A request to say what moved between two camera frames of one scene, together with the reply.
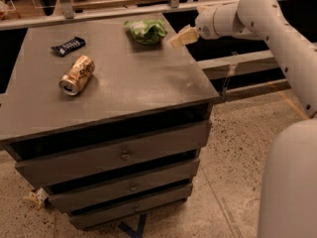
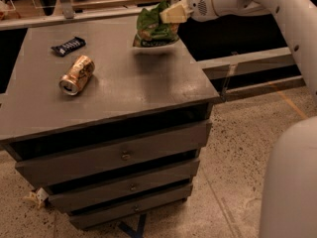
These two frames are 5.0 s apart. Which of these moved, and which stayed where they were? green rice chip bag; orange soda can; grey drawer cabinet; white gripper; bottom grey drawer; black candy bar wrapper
Moved: white gripper; green rice chip bag
Stayed: bottom grey drawer; grey drawer cabinet; orange soda can; black candy bar wrapper
